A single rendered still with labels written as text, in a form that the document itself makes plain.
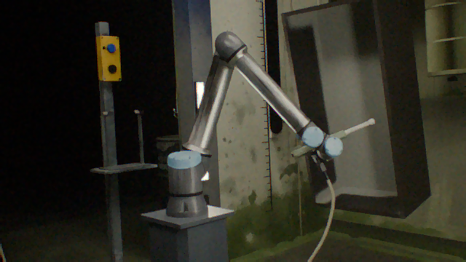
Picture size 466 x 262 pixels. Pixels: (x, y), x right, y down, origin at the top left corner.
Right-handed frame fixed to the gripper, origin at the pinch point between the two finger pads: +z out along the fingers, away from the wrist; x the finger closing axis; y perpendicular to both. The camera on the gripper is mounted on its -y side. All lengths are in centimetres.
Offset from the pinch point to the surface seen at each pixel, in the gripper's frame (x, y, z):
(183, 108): -53, -61, 49
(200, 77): -36, -73, 41
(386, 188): 43, 38, 44
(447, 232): 75, 83, 65
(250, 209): -37, 17, 84
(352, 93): 46, -25, 34
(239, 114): -20, -46, 66
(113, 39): -76, -107, 17
